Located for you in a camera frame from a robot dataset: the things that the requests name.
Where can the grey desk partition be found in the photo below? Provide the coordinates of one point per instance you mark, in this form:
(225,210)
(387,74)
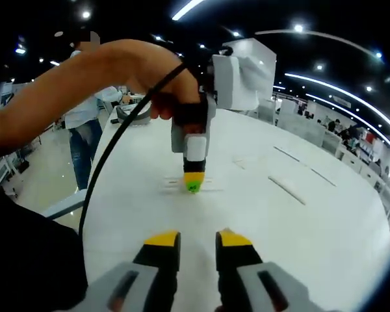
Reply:
(299,130)

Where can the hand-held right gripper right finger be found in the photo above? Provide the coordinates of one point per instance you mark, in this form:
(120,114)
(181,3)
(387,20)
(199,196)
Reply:
(237,260)

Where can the white metal cart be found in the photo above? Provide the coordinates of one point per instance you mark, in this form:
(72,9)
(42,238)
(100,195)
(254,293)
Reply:
(6,172)

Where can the small white socket holder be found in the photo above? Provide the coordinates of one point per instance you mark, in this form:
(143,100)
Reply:
(240,163)

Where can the white socket holder cover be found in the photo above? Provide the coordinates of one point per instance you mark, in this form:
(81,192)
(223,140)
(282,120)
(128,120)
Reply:
(286,189)

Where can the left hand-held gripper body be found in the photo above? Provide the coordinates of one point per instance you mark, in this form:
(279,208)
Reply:
(234,84)

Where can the white metal frame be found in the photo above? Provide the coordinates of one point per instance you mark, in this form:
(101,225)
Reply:
(65,204)

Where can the long thin white strip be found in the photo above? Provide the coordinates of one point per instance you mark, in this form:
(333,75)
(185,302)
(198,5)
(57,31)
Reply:
(287,154)
(323,177)

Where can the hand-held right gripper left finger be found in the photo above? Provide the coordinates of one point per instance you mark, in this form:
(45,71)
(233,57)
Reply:
(156,260)

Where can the white cabinet row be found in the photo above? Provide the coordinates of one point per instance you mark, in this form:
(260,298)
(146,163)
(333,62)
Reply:
(367,172)

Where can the person's dark clothing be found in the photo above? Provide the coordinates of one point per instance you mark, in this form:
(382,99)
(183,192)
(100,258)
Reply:
(26,253)

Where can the grey and black chair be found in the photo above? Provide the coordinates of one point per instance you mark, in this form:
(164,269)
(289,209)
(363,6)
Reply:
(139,121)

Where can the white square pillar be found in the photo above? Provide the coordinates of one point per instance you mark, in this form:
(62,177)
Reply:
(266,65)

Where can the person's left hand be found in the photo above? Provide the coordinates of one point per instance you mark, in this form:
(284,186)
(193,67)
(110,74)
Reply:
(162,78)

